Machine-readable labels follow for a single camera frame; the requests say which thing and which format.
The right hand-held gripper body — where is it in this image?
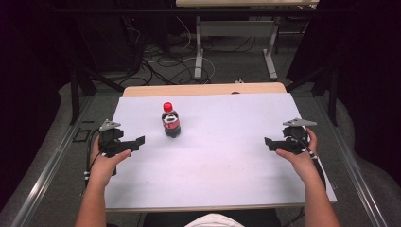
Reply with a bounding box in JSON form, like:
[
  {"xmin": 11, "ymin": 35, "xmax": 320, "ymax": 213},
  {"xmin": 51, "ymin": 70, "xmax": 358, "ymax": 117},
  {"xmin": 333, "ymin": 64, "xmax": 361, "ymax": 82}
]
[{"xmin": 276, "ymin": 117, "xmax": 318, "ymax": 156}]

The person's white shirt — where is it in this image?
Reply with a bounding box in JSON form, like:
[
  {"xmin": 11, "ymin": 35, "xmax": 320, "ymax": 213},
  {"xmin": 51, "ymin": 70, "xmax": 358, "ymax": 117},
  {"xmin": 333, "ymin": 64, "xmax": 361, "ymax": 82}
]
[{"xmin": 183, "ymin": 213, "xmax": 246, "ymax": 227}]

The white table mat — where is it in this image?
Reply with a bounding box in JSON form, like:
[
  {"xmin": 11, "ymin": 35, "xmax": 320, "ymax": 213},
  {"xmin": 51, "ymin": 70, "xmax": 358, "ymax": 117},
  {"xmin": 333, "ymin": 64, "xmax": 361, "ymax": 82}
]
[{"xmin": 104, "ymin": 92, "xmax": 339, "ymax": 211}]

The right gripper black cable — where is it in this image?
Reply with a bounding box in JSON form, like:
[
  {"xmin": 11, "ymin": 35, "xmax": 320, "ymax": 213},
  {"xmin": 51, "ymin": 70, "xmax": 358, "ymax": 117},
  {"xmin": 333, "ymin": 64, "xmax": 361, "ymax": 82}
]
[{"xmin": 290, "ymin": 133, "xmax": 328, "ymax": 192}]

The black curtain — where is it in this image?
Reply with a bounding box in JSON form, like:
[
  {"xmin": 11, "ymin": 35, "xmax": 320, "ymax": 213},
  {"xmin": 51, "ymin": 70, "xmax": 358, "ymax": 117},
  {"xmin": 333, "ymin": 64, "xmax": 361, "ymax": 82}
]
[
  {"xmin": 286, "ymin": 0, "xmax": 401, "ymax": 187},
  {"xmin": 0, "ymin": 0, "xmax": 74, "ymax": 212}
]

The aluminium floor rail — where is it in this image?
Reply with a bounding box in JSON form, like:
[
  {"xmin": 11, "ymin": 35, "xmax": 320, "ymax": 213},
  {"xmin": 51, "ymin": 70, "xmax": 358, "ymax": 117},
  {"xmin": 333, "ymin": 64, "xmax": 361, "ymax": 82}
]
[
  {"xmin": 314, "ymin": 94, "xmax": 390, "ymax": 227},
  {"xmin": 9, "ymin": 95, "xmax": 96, "ymax": 227}
]

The wooden table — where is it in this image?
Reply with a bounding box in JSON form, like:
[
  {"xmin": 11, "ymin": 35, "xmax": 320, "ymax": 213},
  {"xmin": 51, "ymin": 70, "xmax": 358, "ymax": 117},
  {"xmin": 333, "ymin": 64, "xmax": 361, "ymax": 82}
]
[{"xmin": 121, "ymin": 81, "xmax": 288, "ymax": 98}]

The person's left hand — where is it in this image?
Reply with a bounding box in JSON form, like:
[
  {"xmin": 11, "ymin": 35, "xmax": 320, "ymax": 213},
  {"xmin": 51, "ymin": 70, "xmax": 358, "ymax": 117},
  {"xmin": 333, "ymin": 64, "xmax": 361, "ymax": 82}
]
[{"xmin": 89, "ymin": 145, "xmax": 132, "ymax": 190}]

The person's right hand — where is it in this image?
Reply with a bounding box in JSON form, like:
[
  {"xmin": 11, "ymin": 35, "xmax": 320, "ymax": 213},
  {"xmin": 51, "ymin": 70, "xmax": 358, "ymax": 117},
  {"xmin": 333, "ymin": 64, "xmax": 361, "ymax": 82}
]
[{"xmin": 275, "ymin": 127, "xmax": 320, "ymax": 184}]

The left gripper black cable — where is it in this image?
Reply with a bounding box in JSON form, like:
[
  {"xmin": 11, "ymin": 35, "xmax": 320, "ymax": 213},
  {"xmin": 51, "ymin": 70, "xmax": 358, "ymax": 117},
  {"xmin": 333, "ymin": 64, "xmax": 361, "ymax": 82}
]
[{"xmin": 83, "ymin": 128, "xmax": 102, "ymax": 192}]

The white-legged desk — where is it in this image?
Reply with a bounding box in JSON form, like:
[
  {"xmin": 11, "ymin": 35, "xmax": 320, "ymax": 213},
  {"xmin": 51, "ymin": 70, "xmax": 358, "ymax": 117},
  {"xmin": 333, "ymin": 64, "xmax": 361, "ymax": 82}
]
[{"xmin": 175, "ymin": 0, "xmax": 320, "ymax": 81}]

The white floor cable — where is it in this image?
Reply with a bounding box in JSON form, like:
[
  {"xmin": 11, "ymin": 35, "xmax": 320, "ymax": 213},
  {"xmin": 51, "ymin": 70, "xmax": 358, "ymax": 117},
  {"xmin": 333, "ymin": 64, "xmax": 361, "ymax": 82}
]
[{"xmin": 147, "ymin": 15, "xmax": 217, "ymax": 85}]

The tangle of black floor cables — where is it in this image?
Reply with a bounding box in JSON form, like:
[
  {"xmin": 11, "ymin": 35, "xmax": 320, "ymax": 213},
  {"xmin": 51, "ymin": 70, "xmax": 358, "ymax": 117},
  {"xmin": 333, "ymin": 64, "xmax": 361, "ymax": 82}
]
[{"xmin": 124, "ymin": 15, "xmax": 197, "ymax": 87}]

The small cola bottle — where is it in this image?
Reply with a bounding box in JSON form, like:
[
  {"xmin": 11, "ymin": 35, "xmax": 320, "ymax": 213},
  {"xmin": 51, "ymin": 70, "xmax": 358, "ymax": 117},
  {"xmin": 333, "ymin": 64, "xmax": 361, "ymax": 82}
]
[{"xmin": 161, "ymin": 110, "xmax": 183, "ymax": 139}]

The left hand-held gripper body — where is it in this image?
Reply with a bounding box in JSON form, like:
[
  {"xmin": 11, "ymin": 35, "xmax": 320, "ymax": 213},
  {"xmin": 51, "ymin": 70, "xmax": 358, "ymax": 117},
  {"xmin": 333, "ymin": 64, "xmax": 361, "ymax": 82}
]
[{"xmin": 97, "ymin": 118, "xmax": 137, "ymax": 159}]

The black metal stand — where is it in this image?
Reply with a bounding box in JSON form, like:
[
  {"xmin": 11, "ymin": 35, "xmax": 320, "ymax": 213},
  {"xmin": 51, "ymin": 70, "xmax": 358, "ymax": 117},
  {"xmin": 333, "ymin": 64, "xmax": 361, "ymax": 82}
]
[
  {"xmin": 68, "ymin": 61, "xmax": 127, "ymax": 126},
  {"xmin": 284, "ymin": 64, "xmax": 340, "ymax": 128}
]

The black crossbar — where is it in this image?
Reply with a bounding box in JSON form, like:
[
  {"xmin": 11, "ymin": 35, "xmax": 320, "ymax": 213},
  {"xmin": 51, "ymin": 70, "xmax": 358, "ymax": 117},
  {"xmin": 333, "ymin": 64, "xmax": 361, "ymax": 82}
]
[{"xmin": 52, "ymin": 7, "xmax": 317, "ymax": 15}]

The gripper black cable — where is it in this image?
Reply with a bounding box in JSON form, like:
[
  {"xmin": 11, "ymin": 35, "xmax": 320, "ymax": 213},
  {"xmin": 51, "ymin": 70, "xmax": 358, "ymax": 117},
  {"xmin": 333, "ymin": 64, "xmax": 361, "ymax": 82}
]
[
  {"xmin": 290, "ymin": 133, "xmax": 328, "ymax": 192},
  {"xmin": 83, "ymin": 128, "xmax": 102, "ymax": 192}
]

